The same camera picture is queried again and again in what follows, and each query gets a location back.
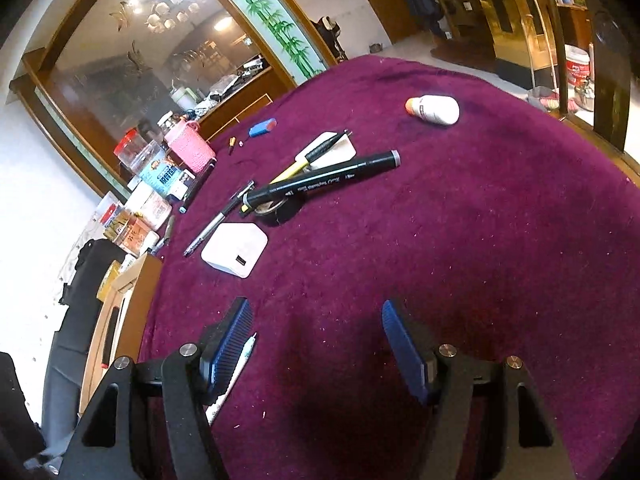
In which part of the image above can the white USB charger block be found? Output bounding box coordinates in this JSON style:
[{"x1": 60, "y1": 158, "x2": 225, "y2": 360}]
[{"x1": 201, "y1": 223, "x2": 268, "y2": 278}]

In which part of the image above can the black electrical tape roll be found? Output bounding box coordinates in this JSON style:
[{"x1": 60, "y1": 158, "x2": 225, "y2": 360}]
[{"x1": 254, "y1": 194, "x2": 306, "y2": 226}]

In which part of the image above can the red-lid clear plastic jar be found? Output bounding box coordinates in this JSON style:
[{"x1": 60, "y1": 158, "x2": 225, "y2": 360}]
[{"x1": 114, "y1": 128, "x2": 162, "y2": 174}]

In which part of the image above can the yellow black pen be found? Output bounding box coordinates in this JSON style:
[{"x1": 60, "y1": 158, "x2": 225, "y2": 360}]
[{"x1": 271, "y1": 130, "x2": 352, "y2": 183}]

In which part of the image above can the black sofa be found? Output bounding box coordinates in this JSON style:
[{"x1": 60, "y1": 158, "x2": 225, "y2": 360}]
[{"x1": 1, "y1": 238, "x2": 126, "y2": 479}]

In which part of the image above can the white pen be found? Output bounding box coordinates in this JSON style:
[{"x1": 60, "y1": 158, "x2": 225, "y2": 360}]
[{"x1": 205, "y1": 333, "x2": 258, "y2": 425}]

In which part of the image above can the white red bucket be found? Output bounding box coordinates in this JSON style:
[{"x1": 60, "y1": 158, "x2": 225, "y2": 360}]
[{"x1": 565, "y1": 44, "x2": 591, "y2": 87}]

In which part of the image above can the white card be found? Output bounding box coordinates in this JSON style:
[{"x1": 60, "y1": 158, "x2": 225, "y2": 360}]
[{"x1": 295, "y1": 131, "x2": 357, "y2": 171}]

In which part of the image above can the cardboard box tray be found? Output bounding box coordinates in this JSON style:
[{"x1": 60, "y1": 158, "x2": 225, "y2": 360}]
[{"x1": 78, "y1": 254, "x2": 162, "y2": 415}]

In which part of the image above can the white bottle orange cap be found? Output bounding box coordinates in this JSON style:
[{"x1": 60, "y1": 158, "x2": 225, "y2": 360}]
[{"x1": 405, "y1": 96, "x2": 460, "y2": 126}]

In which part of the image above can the black marker grey cap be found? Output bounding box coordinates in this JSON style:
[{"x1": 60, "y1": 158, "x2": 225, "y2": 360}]
[{"x1": 242, "y1": 150, "x2": 401, "y2": 209}]

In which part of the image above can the silver black ballpoint pen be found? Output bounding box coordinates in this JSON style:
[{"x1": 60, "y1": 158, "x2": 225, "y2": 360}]
[{"x1": 182, "y1": 180, "x2": 255, "y2": 258}]

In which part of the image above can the pink knit-sleeve bottle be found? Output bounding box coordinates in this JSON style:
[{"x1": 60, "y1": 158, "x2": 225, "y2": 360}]
[{"x1": 165, "y1": 119, "x2": 216, "y2": 174}]

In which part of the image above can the blue white box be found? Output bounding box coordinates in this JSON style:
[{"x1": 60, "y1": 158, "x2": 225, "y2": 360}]
[{"x1": 139, "y1": 159, "x2": 195, "y2": 200}]

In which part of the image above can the purple velvet tablecloth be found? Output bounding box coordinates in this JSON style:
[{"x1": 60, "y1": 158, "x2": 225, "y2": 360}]
[{"x1": 140, "y1": 56, "x2": 639, "y2": 479}]

